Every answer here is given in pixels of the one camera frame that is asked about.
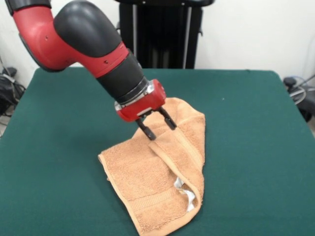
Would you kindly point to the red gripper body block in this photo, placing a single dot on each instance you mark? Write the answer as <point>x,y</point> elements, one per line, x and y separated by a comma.
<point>147,105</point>

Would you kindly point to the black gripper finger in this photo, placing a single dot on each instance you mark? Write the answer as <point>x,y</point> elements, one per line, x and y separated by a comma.
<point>148,134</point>
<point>170,123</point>

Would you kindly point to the tan terry towel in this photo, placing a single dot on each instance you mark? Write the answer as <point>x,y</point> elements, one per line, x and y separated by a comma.
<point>147,172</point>

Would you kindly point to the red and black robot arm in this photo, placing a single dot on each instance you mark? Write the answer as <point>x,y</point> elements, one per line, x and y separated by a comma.
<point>83,32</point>

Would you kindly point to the dark green table cloth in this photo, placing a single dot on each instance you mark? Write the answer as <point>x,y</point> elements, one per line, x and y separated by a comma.
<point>61,147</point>

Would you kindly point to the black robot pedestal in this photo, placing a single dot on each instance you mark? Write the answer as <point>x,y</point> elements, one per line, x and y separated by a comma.
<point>157,37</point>

